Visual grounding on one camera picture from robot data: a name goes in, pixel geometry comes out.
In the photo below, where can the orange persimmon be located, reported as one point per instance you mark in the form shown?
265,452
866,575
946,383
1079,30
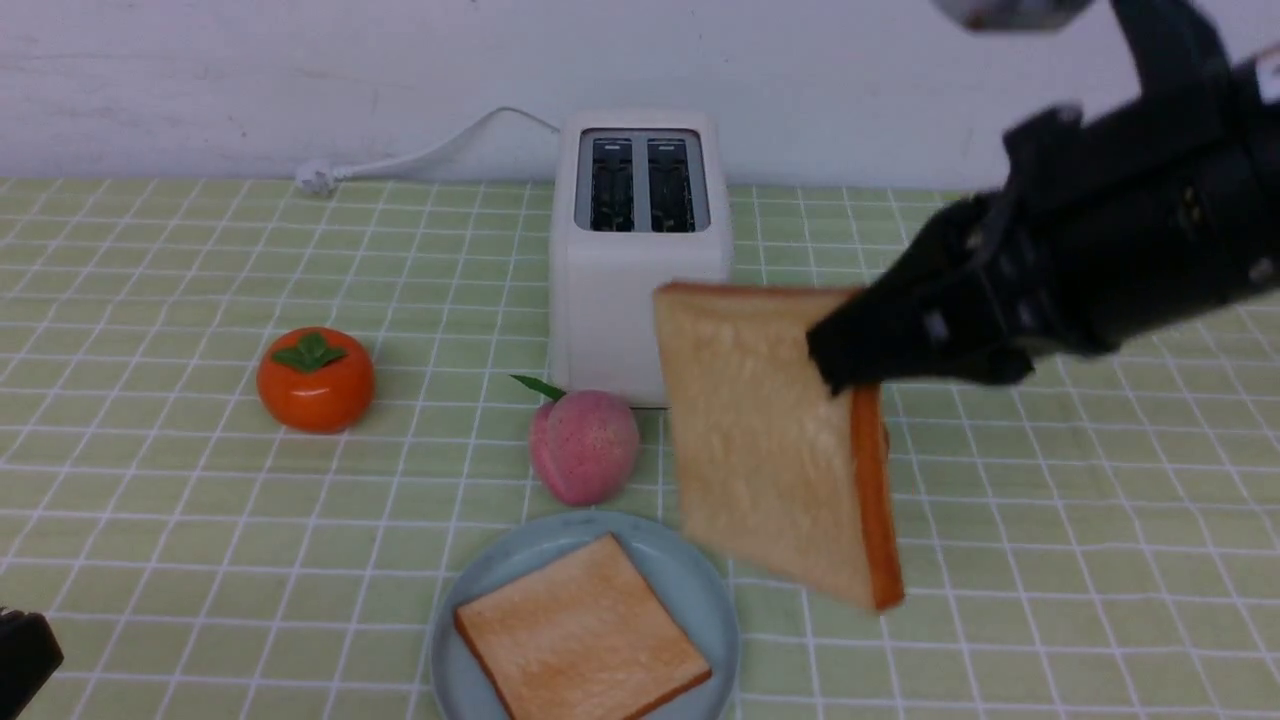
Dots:
316,380

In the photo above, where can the toast slice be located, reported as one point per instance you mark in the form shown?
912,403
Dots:
771,468
585,637

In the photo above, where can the green checkered tablecloth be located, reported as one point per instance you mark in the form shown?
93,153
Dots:
1100,543

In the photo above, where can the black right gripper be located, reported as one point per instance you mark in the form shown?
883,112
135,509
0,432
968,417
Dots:
1160,210

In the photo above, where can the pink peach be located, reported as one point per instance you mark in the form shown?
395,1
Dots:
583,445

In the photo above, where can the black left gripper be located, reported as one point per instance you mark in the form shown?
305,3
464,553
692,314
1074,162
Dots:
30,654

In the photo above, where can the light blue plate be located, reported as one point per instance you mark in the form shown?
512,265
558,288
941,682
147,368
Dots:
685,581

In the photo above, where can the white two-slot toaster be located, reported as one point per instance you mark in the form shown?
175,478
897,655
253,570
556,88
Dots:
640,199

